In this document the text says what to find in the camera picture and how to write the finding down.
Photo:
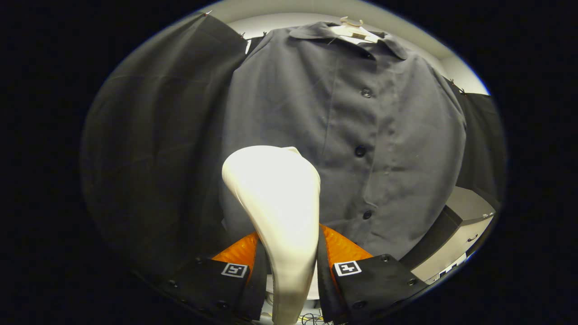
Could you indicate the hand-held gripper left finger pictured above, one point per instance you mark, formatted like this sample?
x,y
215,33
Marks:
x,y
207,284

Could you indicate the grey cabinet with black top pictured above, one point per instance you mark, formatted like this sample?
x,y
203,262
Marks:
x,y
469,207

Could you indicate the white mannequin torso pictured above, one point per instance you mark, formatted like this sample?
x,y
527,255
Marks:
x,y
354,32

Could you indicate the black backdrop cloth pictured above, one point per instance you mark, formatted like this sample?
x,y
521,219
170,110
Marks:
x,y
158,135

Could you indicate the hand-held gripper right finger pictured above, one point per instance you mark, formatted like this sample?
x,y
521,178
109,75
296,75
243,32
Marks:
x,y
379,282

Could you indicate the grey button shirt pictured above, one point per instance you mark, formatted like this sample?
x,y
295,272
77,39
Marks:
x,y
406,158

